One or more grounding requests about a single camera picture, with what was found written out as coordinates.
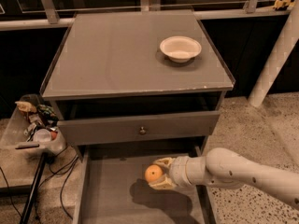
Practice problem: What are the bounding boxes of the round metal drawer knob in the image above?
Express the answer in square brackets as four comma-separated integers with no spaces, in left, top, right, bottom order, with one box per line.
[139,126,147,135]

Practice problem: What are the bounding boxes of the white cup in bin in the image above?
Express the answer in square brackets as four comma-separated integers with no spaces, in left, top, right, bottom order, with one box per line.
[33,129,51,142]

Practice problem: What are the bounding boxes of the yellow object on ledge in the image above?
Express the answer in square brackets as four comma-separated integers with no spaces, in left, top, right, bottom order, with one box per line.
[273,0,292,10]

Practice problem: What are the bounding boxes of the black floor cable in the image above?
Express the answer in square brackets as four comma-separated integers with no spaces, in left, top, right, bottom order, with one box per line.
[34,147,80,221]

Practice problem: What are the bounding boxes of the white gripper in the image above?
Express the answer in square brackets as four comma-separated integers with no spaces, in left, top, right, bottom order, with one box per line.
[149,156,191,190]

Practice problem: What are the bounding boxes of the grey top drawer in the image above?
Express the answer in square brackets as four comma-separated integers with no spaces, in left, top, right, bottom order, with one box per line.
[58,111,220,146]

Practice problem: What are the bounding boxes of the grey open middle drawer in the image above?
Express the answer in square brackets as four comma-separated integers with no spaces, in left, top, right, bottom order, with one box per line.
[72,147,216,224]

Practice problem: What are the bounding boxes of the clear plastic bin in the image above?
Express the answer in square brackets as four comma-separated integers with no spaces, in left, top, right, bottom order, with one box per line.
[0,94,66,156]

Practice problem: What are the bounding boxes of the white paper bowl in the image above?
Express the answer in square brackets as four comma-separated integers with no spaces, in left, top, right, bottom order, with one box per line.
[160,36,202,63]

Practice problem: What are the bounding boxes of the grey drawer cabinet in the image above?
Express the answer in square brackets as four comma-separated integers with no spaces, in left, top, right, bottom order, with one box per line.
[40,10,235,156]

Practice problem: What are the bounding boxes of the orange fruit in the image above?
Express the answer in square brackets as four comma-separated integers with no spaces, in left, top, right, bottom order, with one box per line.
[145,164,164,183]

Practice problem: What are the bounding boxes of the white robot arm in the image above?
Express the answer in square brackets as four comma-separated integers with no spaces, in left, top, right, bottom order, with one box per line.
[145,147,299,209]

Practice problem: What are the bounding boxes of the green snack bag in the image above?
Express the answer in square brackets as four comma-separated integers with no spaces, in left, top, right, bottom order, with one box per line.
[37,105,58,121]

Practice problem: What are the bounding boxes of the black metal stand leg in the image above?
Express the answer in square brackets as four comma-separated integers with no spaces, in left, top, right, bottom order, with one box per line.
[19,153,48,224]

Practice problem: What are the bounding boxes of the tan crumpled item in bin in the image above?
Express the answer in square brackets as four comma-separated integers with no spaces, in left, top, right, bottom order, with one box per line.
[15,101,37,113]

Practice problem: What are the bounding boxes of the metal railing ledge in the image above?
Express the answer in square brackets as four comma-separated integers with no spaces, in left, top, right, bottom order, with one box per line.
[0,7,292,32]

